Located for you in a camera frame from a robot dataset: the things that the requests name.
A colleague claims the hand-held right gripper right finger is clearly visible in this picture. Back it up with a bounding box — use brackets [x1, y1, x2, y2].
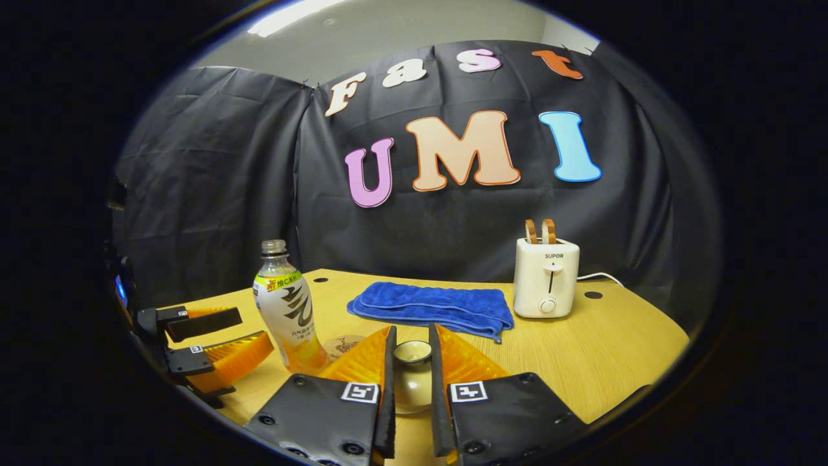
[428, 322, 589, 466]

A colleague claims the round wooden coaster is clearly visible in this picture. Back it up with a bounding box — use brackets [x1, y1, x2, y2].
[323, 334, 367, 362]

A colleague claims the white toaster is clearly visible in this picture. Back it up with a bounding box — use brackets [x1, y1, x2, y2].
[514, 238, 581, 319]

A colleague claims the cream teacup lid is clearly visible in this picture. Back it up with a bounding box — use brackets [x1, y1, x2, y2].
[392, 340, 434, 397]

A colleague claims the clear plastic water bottle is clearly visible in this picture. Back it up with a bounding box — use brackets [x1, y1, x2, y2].
[252, 239, 329, 374]

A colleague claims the blue folded towel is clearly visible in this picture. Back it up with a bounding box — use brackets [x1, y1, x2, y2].
[347, 282, 516, 344]

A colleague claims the black backdrop cloth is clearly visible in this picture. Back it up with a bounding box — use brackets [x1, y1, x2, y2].
[110, 40, 722, 324]

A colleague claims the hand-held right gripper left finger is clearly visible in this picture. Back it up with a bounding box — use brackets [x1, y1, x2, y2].
[245, 326, 397, 466]

